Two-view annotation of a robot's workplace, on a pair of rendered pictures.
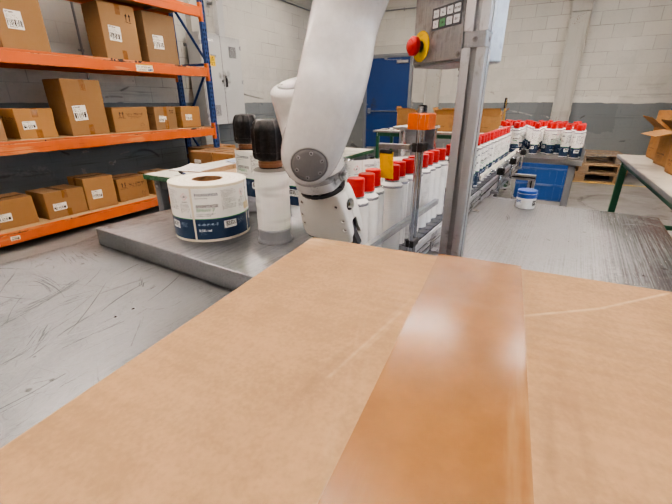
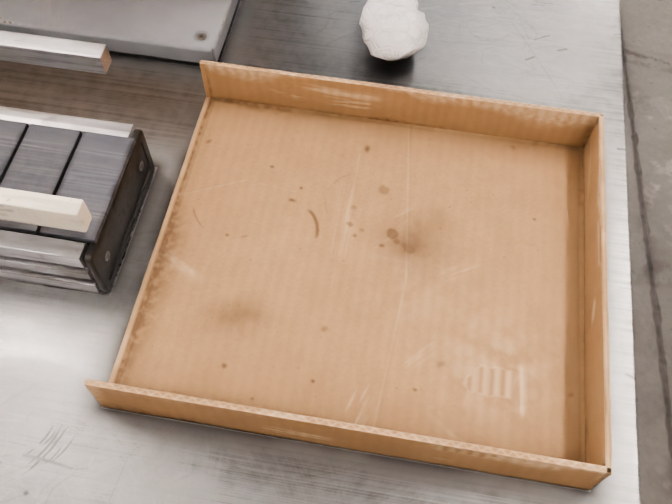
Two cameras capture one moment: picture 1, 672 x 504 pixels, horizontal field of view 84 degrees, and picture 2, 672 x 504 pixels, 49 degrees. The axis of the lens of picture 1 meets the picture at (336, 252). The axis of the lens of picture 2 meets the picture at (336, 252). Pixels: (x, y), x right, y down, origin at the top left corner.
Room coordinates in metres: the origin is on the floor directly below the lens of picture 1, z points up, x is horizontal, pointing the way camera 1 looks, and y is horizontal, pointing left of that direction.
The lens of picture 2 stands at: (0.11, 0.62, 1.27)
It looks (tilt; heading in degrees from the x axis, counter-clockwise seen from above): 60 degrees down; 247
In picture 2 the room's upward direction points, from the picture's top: 1 degrees clockwise
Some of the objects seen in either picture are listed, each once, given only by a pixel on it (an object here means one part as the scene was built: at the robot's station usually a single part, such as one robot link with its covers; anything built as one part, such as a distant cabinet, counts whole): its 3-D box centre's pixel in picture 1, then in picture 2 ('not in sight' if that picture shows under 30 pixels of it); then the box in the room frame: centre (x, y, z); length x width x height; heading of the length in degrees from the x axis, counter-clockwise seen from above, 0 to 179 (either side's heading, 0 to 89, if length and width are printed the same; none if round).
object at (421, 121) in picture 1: (402, 188); not in sight; (0.77, -0.14, 1.05); 0.10 x 0.04 x 0.33; 58
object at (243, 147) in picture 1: (248, 158); not in sight; (1.30, 0.30, 1.04); 0.09 x 0.09 x 0.29
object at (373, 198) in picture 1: (365, 223); not in sight; (0.73, -0.06, 0.98); 0.05 x 0.05 x 0.20
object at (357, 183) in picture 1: (354, 230); not in sight; (0.68, -0.04, 0.98); 0.05 x 0.05 x 0.20
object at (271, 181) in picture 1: (271, 182); not in sight; (0.92, 0.16, 1.03); 0.09 x 0.09 x 0.30
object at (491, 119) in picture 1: (491, 119); not in sight; (5.99, -2.37, 0.97); 0.48 x 0.47 x 0.37; 154
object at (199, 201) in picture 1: (210, 204); not in sight; (0.99, 0.34, 0.95); 0.20 x 0.20 x 0.14
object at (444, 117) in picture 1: (447, 118); not in sight; (6.27, -1.77, 0.96); 0.43 x 0.42 x 0.37; 59
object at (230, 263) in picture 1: (277, 219); not in sight; (1.17, 0.19, 0.86); 0.80 x 0.67 x 0.05; 148
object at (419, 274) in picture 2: not in sight; (371, 249); (-0.01, 0.40, 0.85); 0.30 x 0.26 x 0.04; 148
